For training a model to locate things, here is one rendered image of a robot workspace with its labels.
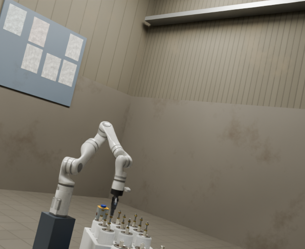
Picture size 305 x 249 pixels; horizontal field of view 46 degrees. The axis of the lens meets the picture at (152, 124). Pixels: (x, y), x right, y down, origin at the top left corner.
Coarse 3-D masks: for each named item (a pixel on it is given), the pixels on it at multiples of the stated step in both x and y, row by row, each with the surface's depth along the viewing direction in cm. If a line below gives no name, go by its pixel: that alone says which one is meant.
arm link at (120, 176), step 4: (120, 156) 215; (124, 156) 216; (116, 160) 216; (120, 160) 214; (124, 160) 214; (116, 164) 216; (120, 164) 213; (124, 164) 214; (116, 168) 216; (120, 168) 214; (116, 172) 216; (120, 172) 214; (124, 172) 215; (116, 176) 215; (120, 176) 214; (124, 176) 215; (116, 180) 214; (120, 180) 214; (124, 180) 215
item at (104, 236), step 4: (100, 232) 212; (104, 232) 210; (108, 232) 210; (112, 232) 212; (100, 236) 211; (104, 236) 210; (108, 236) 210; (112, 236) 211; (100, 240) 210; (104, 240) 209; (108, 240) 210; (112, 240) 212; (104, 244) 209; (108, 244) 210; (112, 244) 213
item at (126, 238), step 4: (120, 232) 217; (120, 236) 215; (124, 236) 214; (128, 236) 214; (132, 236) 216; (120, 240) 214; (124, 240) 213; (128, 240) 214; (132, 240) 217; (124, 244) 213; (128, 244) 214
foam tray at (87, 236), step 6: (84, 228) 240; (90, 228) 241; (84, 234) 236; (90, 234) 225; (84, 240) 232; (90, 240) 216; (96, 240) 217; (84, 246) 228; (90, 246) 213; (96, 246) 204; (102, 246) 205; (108, 246) 207; (132, 246) 219
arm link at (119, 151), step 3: (114, 150) 222; (117, 150) 221; (120, 150) 221; (123, 150) 222; (114, 153) 221; (117, 153) 220; (120, 153) 221; (123, 153) 222; (126, 153) 222; (117, 156) 222; (126, 156) 221; (129, 156) 220; (126, 159) 215; (129, 159) 217; (126, 162) 215; (129, 162) 217; (126, 165) 216; (129, 165) 217
